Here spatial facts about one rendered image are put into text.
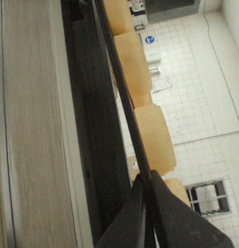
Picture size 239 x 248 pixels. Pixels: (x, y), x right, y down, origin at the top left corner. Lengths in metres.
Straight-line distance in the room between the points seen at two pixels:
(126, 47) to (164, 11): 0.64
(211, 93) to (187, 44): 1.20
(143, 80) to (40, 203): 0.12
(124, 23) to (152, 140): 0.10
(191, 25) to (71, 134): 5.68
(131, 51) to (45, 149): 0.10
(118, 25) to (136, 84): 0.05
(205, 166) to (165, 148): 4.37
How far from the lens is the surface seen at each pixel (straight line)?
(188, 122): 4.71
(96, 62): 0.55
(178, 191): 0.17
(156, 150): 0.16
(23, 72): 0.23
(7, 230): 0.21
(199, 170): 4.51
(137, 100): 0.24
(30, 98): 0.22
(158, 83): 5.01
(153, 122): 0.16
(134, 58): 0.18
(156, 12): 0.81
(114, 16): 0.21
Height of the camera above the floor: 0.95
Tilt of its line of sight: 6 degrees down
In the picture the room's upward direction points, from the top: 78 degrees clockwise
